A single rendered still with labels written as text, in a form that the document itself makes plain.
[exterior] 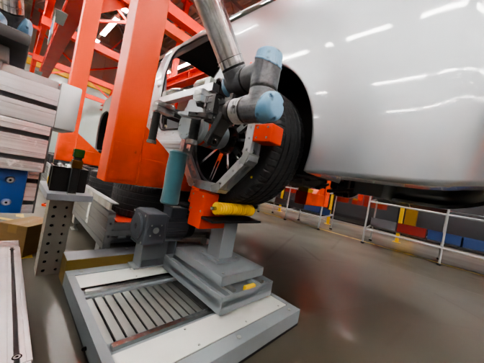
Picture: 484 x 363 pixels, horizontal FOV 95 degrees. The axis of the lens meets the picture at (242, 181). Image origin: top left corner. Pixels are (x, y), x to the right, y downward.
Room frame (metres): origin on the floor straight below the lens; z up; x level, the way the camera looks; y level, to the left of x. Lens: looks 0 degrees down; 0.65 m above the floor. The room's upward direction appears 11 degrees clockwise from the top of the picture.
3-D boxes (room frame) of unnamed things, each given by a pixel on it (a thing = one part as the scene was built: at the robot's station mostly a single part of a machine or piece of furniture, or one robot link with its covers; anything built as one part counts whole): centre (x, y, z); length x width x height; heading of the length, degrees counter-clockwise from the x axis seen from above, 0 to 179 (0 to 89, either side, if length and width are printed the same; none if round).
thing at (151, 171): (1.51, 0.47, 0.69); 0.52 x 0.17 x 0.35; 136
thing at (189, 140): (0.80, 0.20, 0.83); 0.04 x 0.04 x 0.16
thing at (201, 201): (1.12, 0.14, 0.48); 0.16 x 0.12 x 0.17; 136
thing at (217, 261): (1.21, 0.05, 0.32); 0.40 x 0.30 x 0.28; 46
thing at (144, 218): (1.33, 0.37, 0.26); 0.42 x 0.18 x 0.35; 136
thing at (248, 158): (1.09, 0.17, 0.85); 0.54 x 0.07 x 0.54; 46
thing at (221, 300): (1.21, 0.05, 0.13); 0.50 x 0.36 x 0.10; 46
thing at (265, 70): (0.61, 0.00, 0.95); 0.11 x 0.08 x 0.11; 37
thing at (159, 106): (1.06, 0.43, 0.93); 0.09 x 0.05 x 0.05; 136
